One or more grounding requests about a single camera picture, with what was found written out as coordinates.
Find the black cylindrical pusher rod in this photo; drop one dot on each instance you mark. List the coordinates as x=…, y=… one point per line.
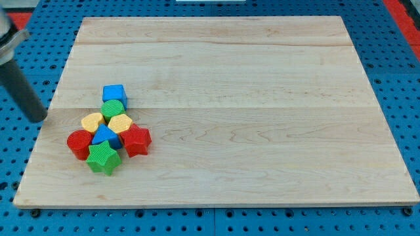
x=18, y=87

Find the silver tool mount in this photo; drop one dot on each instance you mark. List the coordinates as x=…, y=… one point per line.
x=11, y=37

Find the green star block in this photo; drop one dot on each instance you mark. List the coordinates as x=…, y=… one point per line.
x=103, y=158

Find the red star block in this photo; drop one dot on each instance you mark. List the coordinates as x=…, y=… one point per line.
x=136, y=140

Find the yellow heart block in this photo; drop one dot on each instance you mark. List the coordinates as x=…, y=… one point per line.
x=91, y=122

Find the red cylinder block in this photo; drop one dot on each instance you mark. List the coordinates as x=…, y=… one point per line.
x=79, y=142

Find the blue cube block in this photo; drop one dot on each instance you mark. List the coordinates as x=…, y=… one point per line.
x=115, y=92

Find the green cylinder block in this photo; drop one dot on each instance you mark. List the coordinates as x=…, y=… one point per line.
x=112, y=108

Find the blue triangle block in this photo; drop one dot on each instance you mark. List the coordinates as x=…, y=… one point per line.
x=106, y=134

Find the yellow hexagon block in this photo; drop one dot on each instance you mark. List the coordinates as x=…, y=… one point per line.
x=120, y=123

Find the wooden board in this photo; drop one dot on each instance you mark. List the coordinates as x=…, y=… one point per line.
x=244, y=112

